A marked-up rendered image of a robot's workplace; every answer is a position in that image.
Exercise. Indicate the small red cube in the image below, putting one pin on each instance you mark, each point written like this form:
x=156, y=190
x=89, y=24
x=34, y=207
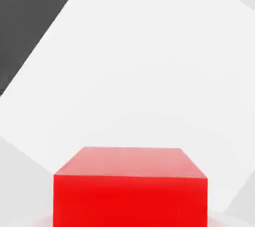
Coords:
x=130, y=197

